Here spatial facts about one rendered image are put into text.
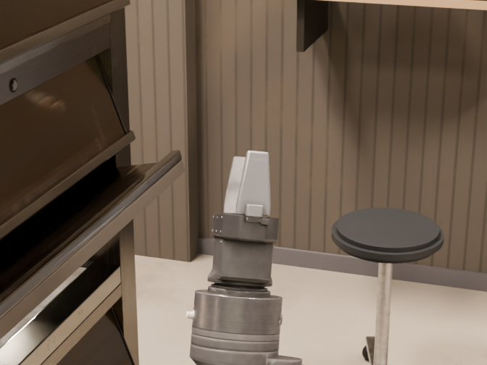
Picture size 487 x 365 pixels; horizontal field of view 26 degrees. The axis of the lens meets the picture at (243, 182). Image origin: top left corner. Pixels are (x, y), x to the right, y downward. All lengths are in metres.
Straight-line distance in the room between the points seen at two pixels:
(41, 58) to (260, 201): 0.84
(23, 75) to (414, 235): 2.05
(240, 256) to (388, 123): 3.58
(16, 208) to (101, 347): 0.55
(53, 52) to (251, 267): 0.87
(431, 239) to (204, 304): 2.52
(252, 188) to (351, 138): 3.63
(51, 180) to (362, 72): 2.87
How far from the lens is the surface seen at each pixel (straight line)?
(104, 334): 2.17
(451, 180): 4.61
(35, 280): 1.53
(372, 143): 4.61
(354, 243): 3.47
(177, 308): 4.52
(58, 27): 1.72
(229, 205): 1.11
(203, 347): 1.03
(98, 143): 1.95
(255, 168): 1.00
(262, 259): 1.02
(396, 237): 3.51
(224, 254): 1.01
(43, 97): 1.83
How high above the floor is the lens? 2.10
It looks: 21 degrees down
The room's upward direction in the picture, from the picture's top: straight up
